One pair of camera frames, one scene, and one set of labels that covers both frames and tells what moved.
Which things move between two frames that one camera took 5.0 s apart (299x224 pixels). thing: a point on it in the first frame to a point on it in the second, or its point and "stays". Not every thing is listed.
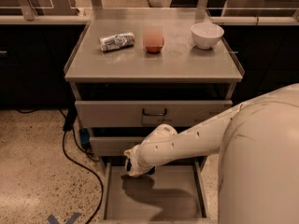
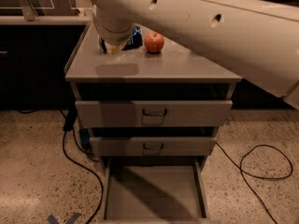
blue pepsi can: (129, 168) to (135, 40)
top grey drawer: (135, 113) stays
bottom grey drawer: (171, 194) stays
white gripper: (135, 162) to (116, 36)
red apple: (153, 39) stays
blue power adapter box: (84, 134) stays
